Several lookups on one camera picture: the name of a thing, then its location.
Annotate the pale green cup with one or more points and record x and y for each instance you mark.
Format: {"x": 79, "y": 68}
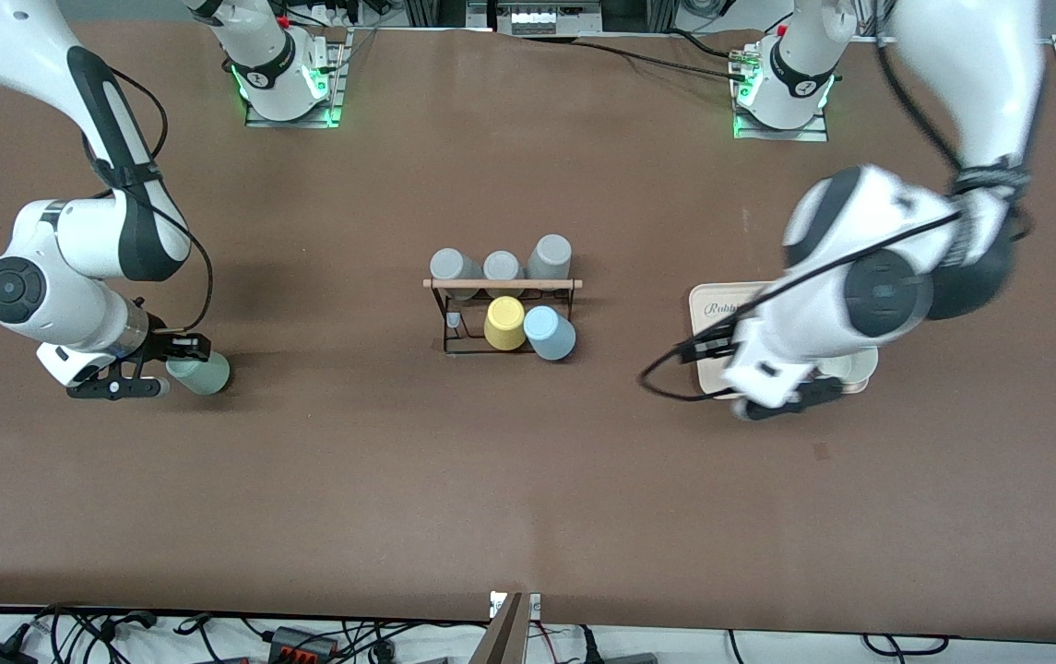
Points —
{"x": 203, "y": 373}

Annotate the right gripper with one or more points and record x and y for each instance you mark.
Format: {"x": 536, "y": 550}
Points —
{"x": 160, "y": 343}

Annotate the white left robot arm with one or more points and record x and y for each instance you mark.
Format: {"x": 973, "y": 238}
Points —
{"x": 878, "y": 277}

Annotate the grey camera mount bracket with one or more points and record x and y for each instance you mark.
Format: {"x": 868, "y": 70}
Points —
{"x": 507, "y": 632}

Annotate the beige rectangular Rabbit tray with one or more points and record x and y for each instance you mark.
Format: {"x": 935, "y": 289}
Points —
{"x": 707, "y": 300}

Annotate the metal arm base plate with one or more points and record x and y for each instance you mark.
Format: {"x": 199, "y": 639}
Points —
{"x": 339, "y": 74}
{"x": 781, "y": 134}

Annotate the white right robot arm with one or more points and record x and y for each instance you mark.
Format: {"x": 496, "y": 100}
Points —
{"x": 57, "y": 240}

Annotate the grey device box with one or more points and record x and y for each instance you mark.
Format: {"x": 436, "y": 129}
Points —
{"x": 546, "y": 18}

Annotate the black power strip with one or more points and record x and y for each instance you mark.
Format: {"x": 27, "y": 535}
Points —
{"x": 304, "y": 644}

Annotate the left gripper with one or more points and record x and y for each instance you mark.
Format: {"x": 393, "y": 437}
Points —
{"x": 708, "y": 347}

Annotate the large white cup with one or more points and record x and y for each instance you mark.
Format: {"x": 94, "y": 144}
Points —
{"x": 850, "y": 367}

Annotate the tall grey cup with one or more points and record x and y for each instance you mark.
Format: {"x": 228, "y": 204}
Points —
{"x": 551, "y": 256}

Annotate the blue cup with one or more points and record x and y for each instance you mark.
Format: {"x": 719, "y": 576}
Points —
{"x": 551, "y": 334}

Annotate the yellow cup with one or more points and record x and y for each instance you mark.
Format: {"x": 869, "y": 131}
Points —
{"x": 504, "y": 323}

